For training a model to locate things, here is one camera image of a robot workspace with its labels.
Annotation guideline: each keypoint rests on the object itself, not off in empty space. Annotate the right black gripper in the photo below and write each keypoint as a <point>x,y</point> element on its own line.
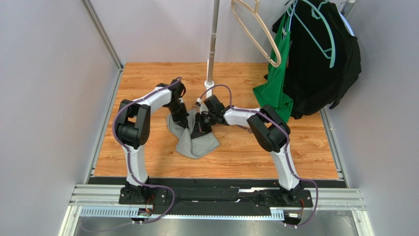
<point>201,122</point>

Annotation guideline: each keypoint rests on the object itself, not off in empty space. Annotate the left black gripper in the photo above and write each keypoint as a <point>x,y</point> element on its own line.
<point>183,118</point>

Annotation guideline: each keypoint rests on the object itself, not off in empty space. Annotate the grey cloth napkin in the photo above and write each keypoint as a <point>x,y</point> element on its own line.
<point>188,147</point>

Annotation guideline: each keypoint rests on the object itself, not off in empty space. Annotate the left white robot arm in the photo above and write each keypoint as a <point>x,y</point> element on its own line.
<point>131,128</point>

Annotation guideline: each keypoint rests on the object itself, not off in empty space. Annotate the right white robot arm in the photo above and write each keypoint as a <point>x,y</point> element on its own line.
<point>269,129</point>

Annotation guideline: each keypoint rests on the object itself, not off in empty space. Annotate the green shirt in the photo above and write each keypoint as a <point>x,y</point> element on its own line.
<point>271,93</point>

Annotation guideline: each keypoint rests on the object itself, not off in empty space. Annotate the metal stand pole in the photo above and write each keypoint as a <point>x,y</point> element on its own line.
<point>210,63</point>

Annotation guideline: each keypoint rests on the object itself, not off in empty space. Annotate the beige clothes hanger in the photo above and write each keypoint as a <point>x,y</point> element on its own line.
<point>248,17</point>

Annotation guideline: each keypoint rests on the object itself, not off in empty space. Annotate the black shirt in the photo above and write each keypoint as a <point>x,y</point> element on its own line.
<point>309,81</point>

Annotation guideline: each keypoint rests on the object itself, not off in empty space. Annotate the teal clothes hanger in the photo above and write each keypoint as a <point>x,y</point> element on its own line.
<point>318,29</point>

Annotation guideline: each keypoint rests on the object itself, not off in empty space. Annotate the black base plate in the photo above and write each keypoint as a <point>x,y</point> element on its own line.
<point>206,196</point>

